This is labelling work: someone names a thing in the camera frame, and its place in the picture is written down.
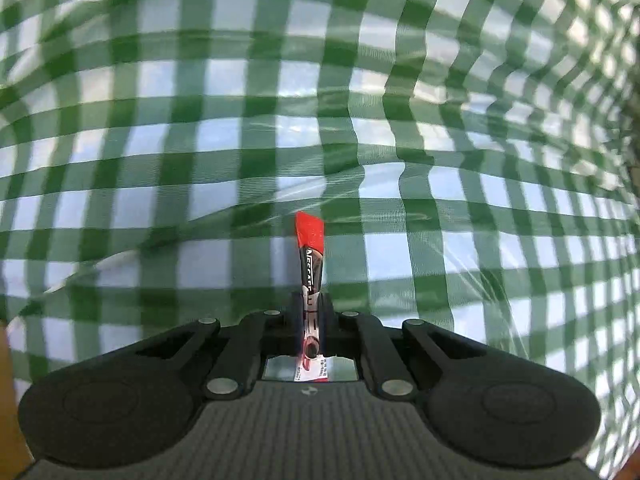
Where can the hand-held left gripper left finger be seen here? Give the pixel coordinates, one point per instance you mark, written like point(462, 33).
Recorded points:
point(298, 322)

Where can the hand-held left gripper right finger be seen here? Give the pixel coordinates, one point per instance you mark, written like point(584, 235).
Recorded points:
point(326, 322)

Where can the red black stick packet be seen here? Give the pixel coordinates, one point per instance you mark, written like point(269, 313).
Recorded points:
point(311, 255)

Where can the green checked tablecloth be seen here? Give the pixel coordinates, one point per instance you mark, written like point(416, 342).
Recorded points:
point(320, 110)

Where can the cardboard box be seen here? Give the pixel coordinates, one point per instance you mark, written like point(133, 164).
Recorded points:
point(7, 400)

